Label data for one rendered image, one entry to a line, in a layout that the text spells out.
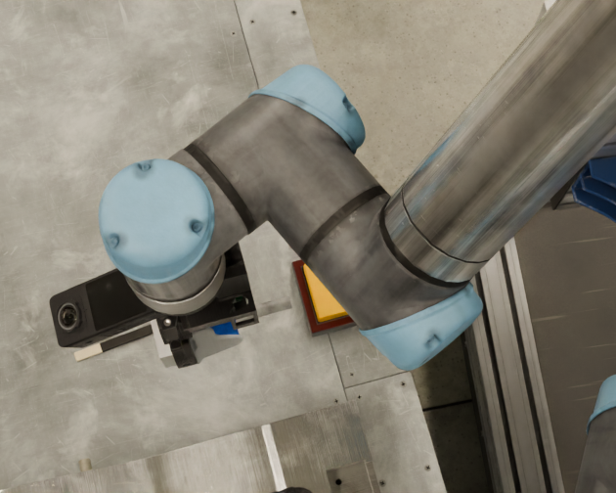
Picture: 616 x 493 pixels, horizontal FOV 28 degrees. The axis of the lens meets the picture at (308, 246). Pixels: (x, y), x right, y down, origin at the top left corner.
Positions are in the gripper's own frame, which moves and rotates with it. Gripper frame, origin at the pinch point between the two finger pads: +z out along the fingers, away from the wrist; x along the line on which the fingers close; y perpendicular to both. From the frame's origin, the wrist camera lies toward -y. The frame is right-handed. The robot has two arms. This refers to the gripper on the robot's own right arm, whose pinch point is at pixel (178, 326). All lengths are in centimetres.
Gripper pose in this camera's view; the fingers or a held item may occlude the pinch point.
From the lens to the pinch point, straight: 113.8
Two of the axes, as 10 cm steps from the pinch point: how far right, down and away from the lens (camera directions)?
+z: 0.1, 2.6, 9.7
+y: 9.6, -2.6, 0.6
